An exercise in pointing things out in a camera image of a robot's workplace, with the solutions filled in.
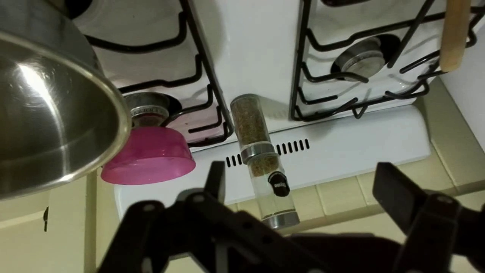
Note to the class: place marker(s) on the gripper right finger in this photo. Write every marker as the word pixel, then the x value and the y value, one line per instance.
pixel 435 227

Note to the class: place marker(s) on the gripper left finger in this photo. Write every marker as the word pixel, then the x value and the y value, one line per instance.
pixel 212 227

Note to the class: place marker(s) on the clear spice bottle, black label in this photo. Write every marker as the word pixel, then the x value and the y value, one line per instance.
pixel 274 204

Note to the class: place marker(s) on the herb-filled spice bottle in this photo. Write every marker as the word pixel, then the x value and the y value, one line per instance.
pixel 250 121

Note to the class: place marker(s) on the stove burner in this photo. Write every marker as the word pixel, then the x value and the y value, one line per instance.
pixel 149 108
pixel 360 58

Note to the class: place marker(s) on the black stove grate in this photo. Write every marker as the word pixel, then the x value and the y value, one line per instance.
pixel 299 76
pixel 197 62

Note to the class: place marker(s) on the white gas stove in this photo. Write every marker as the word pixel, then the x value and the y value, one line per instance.
pixel 257 57

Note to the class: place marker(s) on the pink plastic bowl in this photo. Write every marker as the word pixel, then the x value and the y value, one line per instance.
pixel 149 159

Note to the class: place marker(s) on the stainless steel pot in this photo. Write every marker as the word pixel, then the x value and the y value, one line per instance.
pixel 49 113

